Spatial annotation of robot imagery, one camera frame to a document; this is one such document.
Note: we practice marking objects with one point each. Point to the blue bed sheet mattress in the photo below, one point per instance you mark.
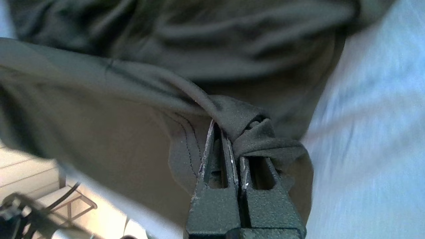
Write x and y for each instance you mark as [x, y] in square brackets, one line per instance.
[372, 149]

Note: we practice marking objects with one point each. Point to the black printed t-shirt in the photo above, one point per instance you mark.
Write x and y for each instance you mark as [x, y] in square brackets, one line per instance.
[166, 99]

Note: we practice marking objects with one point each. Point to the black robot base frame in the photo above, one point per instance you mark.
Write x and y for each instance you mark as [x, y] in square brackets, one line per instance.
[40, 215]

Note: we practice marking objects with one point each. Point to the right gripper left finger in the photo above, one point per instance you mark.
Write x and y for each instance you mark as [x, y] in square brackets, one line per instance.
[214, 209]

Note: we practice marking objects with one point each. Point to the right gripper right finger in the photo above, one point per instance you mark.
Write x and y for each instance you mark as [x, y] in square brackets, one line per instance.
[272, 209]

